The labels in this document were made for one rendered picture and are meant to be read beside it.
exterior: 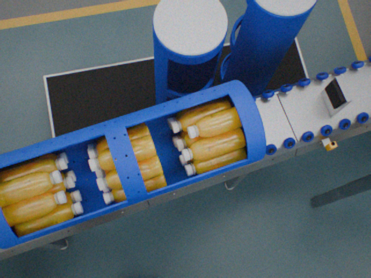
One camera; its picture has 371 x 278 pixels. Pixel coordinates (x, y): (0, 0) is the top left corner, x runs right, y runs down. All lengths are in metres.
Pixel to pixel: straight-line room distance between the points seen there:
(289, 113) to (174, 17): 0.56
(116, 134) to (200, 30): 0.57
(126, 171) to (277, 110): 0.68
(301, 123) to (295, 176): 0.96
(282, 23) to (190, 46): 0.39
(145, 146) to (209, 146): 0.21
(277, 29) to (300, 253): 1.31
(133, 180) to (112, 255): 1.23
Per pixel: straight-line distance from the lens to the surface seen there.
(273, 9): 1.78
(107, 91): 2.55
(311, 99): 1.78
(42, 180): 1.38
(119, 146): 1.32
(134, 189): 1.35
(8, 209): 1.44
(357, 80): 1.88
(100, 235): 2.53
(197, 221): 2.52
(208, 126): 1.38
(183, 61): 1.68
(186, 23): 1.70
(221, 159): 1.46
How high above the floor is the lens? 2.50
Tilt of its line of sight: 75 degrees down
